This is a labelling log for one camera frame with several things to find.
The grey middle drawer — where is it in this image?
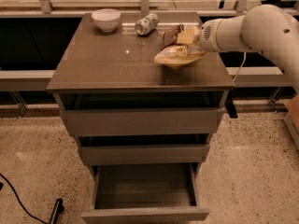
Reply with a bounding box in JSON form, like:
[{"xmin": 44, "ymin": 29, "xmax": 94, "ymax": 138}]
[{"xmin": 78, "ymin": 144, "xmax": 209, "ymax": 165}]

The green white soda can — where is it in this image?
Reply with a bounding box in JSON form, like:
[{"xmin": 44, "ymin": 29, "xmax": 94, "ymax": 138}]
[{"xmin": 135, "ymin": 13, "xmax": 159, "ymax": 35}]

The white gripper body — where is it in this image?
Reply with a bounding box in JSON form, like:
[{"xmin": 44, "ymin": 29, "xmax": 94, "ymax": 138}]
[{"xmin": 198, "ymin": 19, "xmax": 222, "ymax": 52}]

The grey drawer cabinet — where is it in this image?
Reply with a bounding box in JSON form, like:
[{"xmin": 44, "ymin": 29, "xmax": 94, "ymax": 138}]
[{"xmin": 46, "ymin": 11, "xmax": 235, "ymax": 224}]

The white ceramic bowl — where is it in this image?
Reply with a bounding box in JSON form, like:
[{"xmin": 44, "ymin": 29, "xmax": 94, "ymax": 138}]
[{"xmin": 92, "ymin": 8, "xmax": 121, "ymax": 33}]

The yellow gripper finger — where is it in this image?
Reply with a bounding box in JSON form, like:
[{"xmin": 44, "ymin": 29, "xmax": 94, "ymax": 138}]
[{"xmin": 177, "ymin": 27, "xmax": 200, "ymax": 45}]

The brown chip bag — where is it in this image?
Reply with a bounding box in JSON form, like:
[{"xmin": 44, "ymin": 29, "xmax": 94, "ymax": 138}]
[{"xmin": 154, "ymin": 24, "xmax": 206, "ymax": 69}]

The wooden crate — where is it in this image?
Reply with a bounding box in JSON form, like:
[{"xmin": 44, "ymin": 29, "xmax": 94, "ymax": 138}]
[{"xmin": 284, "ymin": 95, "xmax": 299, "ymax": 149}]

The grey drawer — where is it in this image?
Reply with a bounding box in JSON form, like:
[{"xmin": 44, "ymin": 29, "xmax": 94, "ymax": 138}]
[
  {"xmin": 78, "ymin": 144, "xmax": 209, "ymax": 165},
  {"xmin": 81, "ymin": 163, "xmax": 209, "ymax": 224},
  {"xmin": 61, "ymin": 108, "xmax": 225, "ymax": 136}
]

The black floor cable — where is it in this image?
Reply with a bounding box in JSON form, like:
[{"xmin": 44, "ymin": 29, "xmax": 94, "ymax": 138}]
[{"xmin": 0, "ymin": 173, "xmax": 48, "ymax": 224}]

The black cylindrical floor object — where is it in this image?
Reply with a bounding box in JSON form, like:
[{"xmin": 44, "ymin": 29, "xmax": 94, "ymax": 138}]
[{"xmin": 49, "ymin": 198, "xmax": 64, "ymax": 224}]

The grey top drawer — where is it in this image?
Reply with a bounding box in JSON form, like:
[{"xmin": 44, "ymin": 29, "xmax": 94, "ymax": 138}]
[{"xmin": 61, "ymin": 108, "xmax": 225, "ymax": 136}]

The grey bottom drawer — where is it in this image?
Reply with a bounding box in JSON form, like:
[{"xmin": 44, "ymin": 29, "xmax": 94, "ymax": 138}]
[{"xmin": 81, "ymin": 163, "xmax": 209, "ymax": 224}]

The white power cable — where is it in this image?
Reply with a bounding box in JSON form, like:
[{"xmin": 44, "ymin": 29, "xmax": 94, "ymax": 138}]
[{"xmin": 232, "ymin": 7, "xmax": 255, "ymax": 82}]

